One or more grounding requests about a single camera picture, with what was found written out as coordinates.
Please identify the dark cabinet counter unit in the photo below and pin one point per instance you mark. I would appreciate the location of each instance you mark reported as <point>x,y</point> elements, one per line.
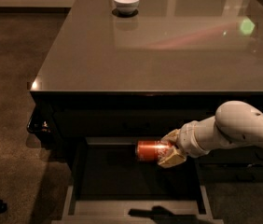
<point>167,54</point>

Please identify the black side towel handle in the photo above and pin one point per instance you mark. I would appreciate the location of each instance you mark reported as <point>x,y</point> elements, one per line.
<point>37,124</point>

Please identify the open middle drawer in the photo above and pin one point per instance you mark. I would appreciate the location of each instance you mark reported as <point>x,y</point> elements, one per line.
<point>110,186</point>

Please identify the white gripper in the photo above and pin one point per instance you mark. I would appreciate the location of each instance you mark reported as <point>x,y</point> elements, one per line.
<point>187,139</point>

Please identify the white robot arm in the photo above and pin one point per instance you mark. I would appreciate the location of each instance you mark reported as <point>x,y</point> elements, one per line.
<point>235,124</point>

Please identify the dark top drawer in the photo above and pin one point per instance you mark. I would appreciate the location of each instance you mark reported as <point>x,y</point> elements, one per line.
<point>125,123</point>

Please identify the red coke can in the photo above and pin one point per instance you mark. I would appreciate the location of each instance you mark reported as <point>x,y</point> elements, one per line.
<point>151,150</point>

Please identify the right column bottom drawer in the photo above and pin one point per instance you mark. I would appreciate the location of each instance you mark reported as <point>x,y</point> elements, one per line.
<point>232,174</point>

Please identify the white ceramic bowl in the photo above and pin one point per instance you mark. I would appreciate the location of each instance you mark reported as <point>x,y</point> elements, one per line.
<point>126,7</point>

